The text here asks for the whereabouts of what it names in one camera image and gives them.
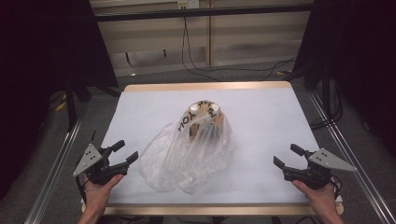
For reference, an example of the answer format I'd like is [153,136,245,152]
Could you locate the black wall cable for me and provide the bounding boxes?
[180,17,297,83]

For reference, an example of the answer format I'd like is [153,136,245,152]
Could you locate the person's left hand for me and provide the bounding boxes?
[83,174,125,217]

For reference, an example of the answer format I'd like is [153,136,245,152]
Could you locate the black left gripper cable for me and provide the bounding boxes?
[75,175,88,204]

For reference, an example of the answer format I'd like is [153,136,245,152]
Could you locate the person's right hand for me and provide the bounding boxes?
[291,179,339,217]

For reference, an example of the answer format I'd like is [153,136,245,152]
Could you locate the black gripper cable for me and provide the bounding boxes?
[75,175,88,204]
[330,175,344,201]

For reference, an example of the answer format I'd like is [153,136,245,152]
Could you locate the clear plastic bag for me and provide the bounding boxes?
[138,99,236,196]

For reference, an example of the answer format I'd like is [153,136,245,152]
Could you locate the black horizontal bar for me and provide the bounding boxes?
[92,3,315,22]

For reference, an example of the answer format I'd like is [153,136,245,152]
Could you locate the white wall outlet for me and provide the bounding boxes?
[177,0,201,10]

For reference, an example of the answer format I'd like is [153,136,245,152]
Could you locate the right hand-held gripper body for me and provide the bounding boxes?
[282,147,358,190]

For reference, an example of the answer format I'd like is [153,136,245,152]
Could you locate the metal floor rail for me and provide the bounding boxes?
[23,101,90,224]
[307,89,396,224]

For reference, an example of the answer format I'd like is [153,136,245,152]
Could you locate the white table mat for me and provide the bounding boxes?
[81,87,344,205]

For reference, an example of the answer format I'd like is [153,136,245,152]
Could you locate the black stand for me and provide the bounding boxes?
[63,74,123,133]
[303,60,334,120]

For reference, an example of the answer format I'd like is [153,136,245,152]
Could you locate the black curtain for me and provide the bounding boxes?
[291,0,396,158]
[0,0,120,200]

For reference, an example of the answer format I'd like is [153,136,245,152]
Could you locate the black floor cables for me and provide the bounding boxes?
[308,79,345,131]

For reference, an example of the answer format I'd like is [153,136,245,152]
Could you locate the wooden table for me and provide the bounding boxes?
[80,80,346,217]

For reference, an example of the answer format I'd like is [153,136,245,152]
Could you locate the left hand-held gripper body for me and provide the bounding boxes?
[73,143,129,186]

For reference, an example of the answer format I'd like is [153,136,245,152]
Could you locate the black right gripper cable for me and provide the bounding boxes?
[330,175,344,201]

